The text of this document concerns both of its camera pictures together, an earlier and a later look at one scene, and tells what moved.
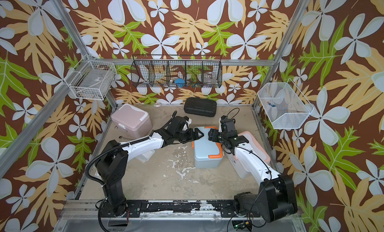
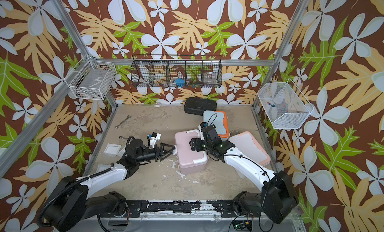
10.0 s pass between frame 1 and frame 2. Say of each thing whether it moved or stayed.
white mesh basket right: stayed
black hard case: stayed
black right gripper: moved
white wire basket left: stayed
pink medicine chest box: moved
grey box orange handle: moved
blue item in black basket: stayed
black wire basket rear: stayed
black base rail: stayed
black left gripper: moved
